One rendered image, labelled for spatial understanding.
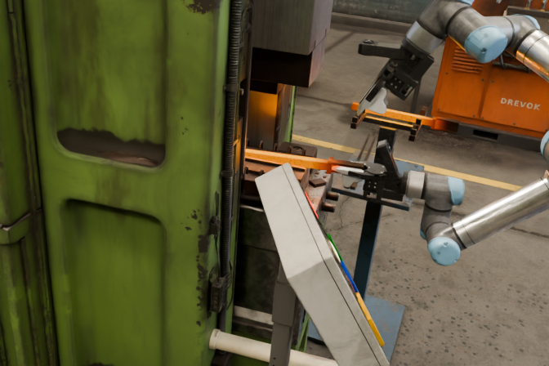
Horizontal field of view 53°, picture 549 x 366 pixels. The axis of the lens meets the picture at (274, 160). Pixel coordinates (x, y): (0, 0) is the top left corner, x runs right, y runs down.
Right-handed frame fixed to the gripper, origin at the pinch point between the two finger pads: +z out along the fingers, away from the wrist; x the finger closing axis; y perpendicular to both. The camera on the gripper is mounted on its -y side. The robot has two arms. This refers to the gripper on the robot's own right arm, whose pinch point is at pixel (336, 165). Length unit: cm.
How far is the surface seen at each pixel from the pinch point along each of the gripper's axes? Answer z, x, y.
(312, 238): -4, -68, -18
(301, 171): 9.9, -2.7, 2.5
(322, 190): 3.8, 2.3, 10.3
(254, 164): 23.6, -4.0, 2.3
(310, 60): 8.4, -12.4, -32.6
